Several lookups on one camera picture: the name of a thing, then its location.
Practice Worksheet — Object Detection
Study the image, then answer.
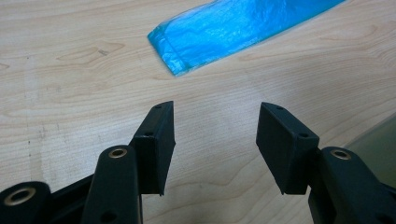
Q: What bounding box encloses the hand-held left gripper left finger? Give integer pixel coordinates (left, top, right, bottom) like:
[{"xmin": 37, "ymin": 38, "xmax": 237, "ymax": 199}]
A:
[{"xmin": 129, "ymin": 100, "xmax": 177, "ymax": 196}]

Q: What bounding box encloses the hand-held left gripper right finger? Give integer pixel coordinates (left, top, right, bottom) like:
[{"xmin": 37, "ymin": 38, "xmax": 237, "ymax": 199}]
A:
[{"xmin": 256, "ymin": 102, "xmax": 320, "ymax": 196}]

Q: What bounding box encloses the blue plastic bag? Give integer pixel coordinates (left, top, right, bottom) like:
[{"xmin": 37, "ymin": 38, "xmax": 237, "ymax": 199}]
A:
[{"xmin": 147, "ymin": 0, "xmax": 347, "ymax": 77}]

